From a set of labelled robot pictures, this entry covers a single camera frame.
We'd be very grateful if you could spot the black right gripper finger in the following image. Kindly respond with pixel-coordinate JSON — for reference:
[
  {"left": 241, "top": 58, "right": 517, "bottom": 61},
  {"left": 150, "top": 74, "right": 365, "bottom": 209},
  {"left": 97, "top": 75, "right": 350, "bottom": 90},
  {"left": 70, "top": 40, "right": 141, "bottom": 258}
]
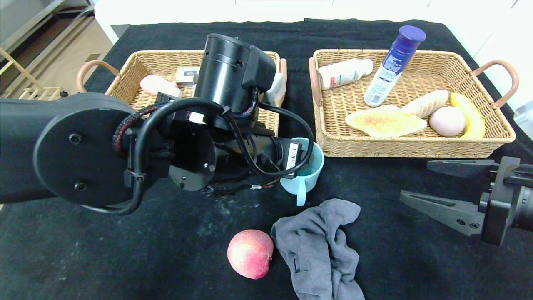
[
  {"left": 426, "top": 158, "right": 499, "bottom": 179},
  {"left": 399, "top": 190, "right": 490, "bottom": 237}
]

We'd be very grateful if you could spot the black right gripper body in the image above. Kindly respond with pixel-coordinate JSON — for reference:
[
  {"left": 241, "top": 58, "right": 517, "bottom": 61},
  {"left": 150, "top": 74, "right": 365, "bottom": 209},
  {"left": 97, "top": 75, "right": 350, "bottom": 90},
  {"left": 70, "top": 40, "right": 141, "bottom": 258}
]
[{"left": 481, "top": 156, "right": 533, "bottom": 247}]

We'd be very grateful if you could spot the golden striped croissant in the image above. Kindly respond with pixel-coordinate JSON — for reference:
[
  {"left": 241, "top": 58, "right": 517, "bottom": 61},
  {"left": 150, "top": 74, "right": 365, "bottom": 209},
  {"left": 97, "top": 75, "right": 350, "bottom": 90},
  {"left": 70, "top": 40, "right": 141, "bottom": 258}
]
[{"left": 401, "top": 90, "right": 449, "bottom": 119}]

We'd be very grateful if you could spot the grey cloth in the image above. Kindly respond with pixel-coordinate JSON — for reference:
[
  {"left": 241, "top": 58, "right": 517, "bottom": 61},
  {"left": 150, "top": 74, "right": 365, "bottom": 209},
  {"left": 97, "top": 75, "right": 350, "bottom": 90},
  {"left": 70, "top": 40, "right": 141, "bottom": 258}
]
[{"left": 271, "top": 199, "right": 366, "bottom": 300}]

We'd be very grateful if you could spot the light blue plastic mug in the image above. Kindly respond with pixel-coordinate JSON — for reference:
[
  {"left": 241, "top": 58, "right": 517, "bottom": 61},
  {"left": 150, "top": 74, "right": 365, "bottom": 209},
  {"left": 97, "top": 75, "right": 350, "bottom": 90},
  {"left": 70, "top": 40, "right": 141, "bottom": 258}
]
[{"left": 280, "top": 137, "right": 325, "bottom": 207}]

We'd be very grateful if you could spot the red apple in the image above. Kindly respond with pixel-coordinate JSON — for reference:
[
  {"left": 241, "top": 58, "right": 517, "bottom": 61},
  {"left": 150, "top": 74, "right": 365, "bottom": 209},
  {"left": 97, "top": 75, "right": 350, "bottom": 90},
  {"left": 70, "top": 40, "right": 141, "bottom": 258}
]
[{"left": 227, "top": 229, "right": 274, "bottom": 280}]

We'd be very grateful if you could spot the pale pink round fruit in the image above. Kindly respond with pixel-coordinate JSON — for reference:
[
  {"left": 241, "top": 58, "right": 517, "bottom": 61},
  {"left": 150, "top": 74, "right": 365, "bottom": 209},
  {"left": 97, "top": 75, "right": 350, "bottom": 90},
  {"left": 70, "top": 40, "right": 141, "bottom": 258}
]
[{"left": 428, "top": 106, "right": 466, "bottom": 137}]

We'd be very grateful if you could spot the yellow banana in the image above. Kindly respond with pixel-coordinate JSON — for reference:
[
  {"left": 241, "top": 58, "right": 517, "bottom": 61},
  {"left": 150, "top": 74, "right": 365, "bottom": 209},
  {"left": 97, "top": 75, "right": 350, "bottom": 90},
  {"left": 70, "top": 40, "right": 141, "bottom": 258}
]
[{"left": 449, "top": 92, "right": 486, "bottom": 138}]

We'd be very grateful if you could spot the flat toasted bread slice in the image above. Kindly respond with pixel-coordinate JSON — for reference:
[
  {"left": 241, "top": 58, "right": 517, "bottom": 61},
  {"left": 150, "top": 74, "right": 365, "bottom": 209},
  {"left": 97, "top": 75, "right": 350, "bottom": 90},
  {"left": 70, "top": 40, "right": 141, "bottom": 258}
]
[{"left": 344, "top": 105, "right": 428, "bottom": 138}]

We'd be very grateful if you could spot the spray can with blue cap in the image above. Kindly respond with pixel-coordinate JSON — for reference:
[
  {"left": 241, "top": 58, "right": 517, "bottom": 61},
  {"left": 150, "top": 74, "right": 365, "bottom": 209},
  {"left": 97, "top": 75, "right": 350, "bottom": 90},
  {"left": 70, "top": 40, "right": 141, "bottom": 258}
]
[{"left": 364, "top": 25, "right": 426, "bottom": 108}]

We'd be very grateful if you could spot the white plastic bottle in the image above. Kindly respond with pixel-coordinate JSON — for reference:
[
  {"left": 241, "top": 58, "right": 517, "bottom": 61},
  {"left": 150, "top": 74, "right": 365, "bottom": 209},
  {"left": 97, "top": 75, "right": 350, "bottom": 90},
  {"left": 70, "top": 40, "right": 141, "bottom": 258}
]
[{"left": 318, "top": 58, "right": 374, "bottom": 91}]

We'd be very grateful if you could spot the small gold box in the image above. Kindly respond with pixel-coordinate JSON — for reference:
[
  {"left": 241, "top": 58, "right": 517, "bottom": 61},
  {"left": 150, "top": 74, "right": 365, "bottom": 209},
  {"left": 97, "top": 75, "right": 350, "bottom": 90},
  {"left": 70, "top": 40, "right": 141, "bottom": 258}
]
[{"left": 174, "top": 66, "right": 201, "bottom": 87}]

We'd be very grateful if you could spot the pink and white small bottle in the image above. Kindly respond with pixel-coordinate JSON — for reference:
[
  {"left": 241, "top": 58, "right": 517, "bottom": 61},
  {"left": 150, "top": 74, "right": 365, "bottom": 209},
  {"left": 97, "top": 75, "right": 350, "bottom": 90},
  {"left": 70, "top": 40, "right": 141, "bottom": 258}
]
[{"left": 139, "top": 74, "right": 183, "bottom": 99}]

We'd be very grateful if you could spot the light wooden wheeled rack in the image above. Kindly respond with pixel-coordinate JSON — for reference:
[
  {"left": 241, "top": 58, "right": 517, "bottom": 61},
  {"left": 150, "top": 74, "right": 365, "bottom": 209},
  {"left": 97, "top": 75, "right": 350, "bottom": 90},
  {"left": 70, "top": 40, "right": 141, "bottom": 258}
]
[{"left": 0, "top": 48, "right": 69, "bottom": 101}]

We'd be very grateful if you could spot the wooden shelf unit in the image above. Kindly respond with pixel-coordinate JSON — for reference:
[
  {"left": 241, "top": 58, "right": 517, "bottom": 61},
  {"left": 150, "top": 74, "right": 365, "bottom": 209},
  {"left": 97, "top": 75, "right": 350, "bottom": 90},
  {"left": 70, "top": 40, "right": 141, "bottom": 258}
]
[{"left": 0, "top": 0, "right": 94, "bottom": 55}]

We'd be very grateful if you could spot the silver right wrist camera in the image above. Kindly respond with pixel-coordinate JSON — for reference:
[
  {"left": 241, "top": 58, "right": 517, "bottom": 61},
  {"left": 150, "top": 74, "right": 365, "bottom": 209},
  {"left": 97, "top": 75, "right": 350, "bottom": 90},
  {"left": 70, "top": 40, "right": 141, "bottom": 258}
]
[{"left": 514, "top": 100, "right": 533, "bottom": 140}]

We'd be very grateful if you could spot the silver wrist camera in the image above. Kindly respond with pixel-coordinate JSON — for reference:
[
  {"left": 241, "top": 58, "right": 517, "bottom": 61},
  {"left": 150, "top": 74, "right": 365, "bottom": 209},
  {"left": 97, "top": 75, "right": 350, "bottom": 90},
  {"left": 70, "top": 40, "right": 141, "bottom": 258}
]
[
  {"left": 265, "top": 72, "right": 286, "bottom": 107},
  {"left": 514, "top": 100, "right": 533, "bottom": 140}
]

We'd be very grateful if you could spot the wicker basket with brown handles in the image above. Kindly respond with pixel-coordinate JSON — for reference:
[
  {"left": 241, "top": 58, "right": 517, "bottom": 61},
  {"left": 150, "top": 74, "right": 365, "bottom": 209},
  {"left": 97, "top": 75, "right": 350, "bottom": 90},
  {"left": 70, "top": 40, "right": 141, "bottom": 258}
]
[
  {"left": 309, "top": 49, "right": 520, "bottom": 159},
  {"left": 76, "top": 50, "right": 288, "bottom": 138}
]

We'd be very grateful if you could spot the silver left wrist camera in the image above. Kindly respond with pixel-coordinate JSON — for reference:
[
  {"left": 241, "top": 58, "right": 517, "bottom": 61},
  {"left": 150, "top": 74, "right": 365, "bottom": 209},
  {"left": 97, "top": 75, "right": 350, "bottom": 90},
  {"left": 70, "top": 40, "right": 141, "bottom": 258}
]
[{"left": 265, "top": 72, "right": 286, "bottom": 107}]

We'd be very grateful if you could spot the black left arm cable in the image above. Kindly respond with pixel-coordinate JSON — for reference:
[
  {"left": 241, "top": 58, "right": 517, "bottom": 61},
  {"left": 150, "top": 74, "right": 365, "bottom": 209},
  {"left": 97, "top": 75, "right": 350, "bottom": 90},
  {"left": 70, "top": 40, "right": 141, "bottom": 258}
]
[{"left": 81, "top": 98, "right": 315, "bottom": 216}]

